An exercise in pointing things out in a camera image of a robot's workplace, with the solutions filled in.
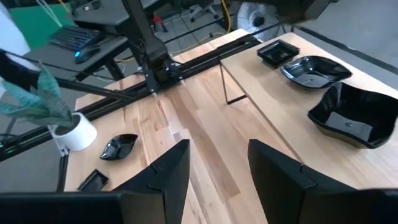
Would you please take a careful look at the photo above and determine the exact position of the black computer mouse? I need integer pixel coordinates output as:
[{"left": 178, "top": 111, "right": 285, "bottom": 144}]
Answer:
[{"left": 73, "top": 45, "right": 101, "bottom": 65}]

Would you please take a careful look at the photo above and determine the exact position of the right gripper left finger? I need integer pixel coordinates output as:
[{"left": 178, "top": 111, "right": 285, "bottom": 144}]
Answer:
[{"left": 0, "top": 139, "right": 191, "bottom": 224}]

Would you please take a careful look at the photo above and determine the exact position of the gray side desk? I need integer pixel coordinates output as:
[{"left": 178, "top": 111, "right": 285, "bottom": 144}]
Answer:
[{"left": 23, "top": 30, "right": 131, "bottom": 82}]

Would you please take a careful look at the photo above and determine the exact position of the wooden shelf with black frame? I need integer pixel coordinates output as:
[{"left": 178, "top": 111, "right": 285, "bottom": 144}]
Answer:
[{"left": 219, "top": 32, "right": 398, "bottom": 190}]

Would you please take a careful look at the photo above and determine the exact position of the black keyboard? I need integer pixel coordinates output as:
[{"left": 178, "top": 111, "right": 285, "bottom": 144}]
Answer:
[{"left": 48, "top": 25, "right": 103, "bottom": 52}]

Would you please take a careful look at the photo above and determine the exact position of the black flat square plate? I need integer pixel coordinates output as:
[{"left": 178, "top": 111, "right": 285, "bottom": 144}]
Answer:
[{"left": 76, "top": 169, "right": 109, "bottom": 192}]

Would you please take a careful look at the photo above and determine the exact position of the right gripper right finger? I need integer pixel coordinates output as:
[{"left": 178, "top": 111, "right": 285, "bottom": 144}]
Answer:
[{"left": 248, "top": 139, "right": 398, "bottom": 224}]

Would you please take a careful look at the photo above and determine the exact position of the black rounded shallow bowl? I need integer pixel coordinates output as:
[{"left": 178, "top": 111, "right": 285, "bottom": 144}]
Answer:
[{"left": 279, "top": 55, "right": 353, "bottom": 90}]

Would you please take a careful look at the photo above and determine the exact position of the gray upper desk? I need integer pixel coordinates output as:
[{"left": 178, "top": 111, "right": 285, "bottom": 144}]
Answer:
[{"left": 72, "top": 0, "right": 162, "bottom": 26}]

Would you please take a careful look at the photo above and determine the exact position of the black diagonal frame strut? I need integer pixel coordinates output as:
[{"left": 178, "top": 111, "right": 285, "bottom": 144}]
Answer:
[{"left": 0, "top": 49, "right": 133, "bottom": 101}]

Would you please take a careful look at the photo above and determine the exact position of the black wavy square deep bowl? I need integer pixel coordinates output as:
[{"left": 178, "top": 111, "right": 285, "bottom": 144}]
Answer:
[{"left": 307, "top": 81, "right": 398, "bottom": 150}]

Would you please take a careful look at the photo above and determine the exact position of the green plant in white pot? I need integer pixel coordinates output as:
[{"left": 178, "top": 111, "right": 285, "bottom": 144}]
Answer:
[{"left": 0, "top": 62, "right": 98, "bottom": 152}]

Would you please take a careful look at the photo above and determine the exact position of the black leaf-shaped plate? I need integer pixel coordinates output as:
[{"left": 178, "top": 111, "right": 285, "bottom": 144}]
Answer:
[{"left": 99, "top": 133, "right": 139, "bottom": 161}]

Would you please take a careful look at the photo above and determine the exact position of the small black square plate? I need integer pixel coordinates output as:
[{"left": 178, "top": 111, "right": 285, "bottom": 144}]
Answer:
[{"left": 256, "top": 39, "right": 301, "bottom": 70}]

